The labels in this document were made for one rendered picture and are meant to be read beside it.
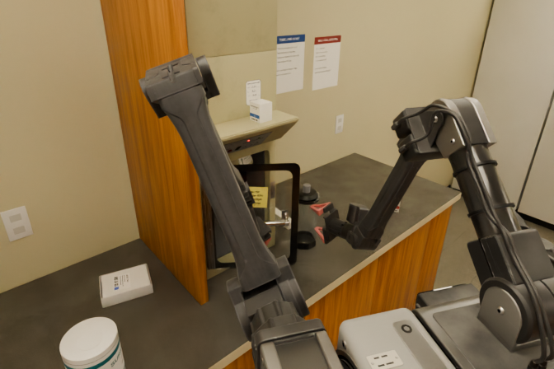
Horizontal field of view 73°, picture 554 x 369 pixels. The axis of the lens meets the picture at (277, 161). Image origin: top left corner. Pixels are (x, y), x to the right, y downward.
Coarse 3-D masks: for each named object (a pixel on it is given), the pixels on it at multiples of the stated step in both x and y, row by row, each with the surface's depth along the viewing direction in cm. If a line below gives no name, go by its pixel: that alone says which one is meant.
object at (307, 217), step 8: (304, 200) 141; (312, 200) 141; (304, 208) 142; (304, 216) 143; (312, 216) 144; (304, 224) 145; (312, 224) 146; (304, 232) 146; (312, 232) 148; (304, 240) 148; (312, 240) 150
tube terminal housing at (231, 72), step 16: (224, 64) 110; (240, 64) 113; (256, 64) 118; (272, 64) 122; (224, 80) 111; (240, 80) 115; (272, 80) 124; (224, 96) 113; (240, 96) 117; (272, 96) 126; (224, 112) 115; (240, 112) 119; (272, 144) 133; (272, 160) 136; (208, 272) 132
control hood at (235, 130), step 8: (272, 112) 126; (280, 112) 126; (232, 120) 117; (240, 120) 118; (248, 120) 118; (272, 120) 118; (280, 120) 118; (288, 120) 119; (296, 120) 121; (216, 128) 110; (224, 128) 110; (232, 128) 110; (240, 128) 110; (248, 128) 110; (256, 128) 111; (264, 128) 113; (272, 128) 116; (280, 128) 120; (288, 128) 125; (224, 136) 104; (232, 136) 106; (240, 136) 108; (248, 136) 111; (272, 136) 124; (280, 136) 129; (224, 144) 107
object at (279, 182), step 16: (256, 176) 117; (272, 176) 118; (288, 176) 119; (272, 192) 120; (288, 192) 121; (256, 208) 122; (272, 208) 123; (288, 208) 123; (224, 240) 126; (272, 240) 128; (288, 240) 129; (224, 256) 129; (288, 256) 131
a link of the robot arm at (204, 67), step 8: (200, 56) 58; (200, 64) 58; (208, 64) 58; (208, 72) 58; (144, 80) 57; (208, 80) 59; (144, 88) 57; (208, 88) 60; (216, 88) 61; (208, 96) 62; (152, 104) 58; (208, 104) 62; (160, 112) 60; (232, 168) 79; (240, 176) 85; (240, 184) 83; (248, 200) 90
